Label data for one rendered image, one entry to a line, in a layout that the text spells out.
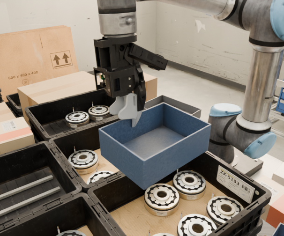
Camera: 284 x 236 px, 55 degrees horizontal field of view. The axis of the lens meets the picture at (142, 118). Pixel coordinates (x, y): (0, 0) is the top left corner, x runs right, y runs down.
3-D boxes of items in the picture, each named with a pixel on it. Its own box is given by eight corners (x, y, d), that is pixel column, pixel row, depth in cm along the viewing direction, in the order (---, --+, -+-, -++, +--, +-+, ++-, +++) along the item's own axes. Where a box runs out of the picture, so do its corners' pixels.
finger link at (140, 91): (128, 108, 63) (125, 71, 59) (135, 106, 64) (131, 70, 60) (141, 114, 59) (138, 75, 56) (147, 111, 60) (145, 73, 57)
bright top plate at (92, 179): (111, 168, 92) (111, 166, 91) (124, 186, 84) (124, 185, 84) (82, 178, 87) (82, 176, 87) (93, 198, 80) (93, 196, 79)
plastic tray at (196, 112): (138, 113, 149) (138, 105, 147) (161, 102, 162) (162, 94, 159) (177, 131, 133) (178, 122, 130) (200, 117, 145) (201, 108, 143)
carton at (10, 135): (-6, 141, 107) (-11, 124, 103) (26, 132, 113) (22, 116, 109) (2, 162, 95) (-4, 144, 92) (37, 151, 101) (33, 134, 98)
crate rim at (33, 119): (107, 91, 137) (106, 86, 135) (141, 114, 115) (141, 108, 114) (24, 112, 116) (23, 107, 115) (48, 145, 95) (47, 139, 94)
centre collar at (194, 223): (195, 218, 73) (196, 217, 72) (211, 230, 69) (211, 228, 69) (183, 229, 70) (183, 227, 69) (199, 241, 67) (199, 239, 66)
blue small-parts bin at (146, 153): (162, 125, 74) (163, 101, 70) (208, 150, 64) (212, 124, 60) (100, 154, 62) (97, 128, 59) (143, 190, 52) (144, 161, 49)
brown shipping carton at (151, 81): (100, 97, 180) (99, 73, 173) (126, 88, 193) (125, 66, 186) (130, 112, 161) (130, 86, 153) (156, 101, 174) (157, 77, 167)
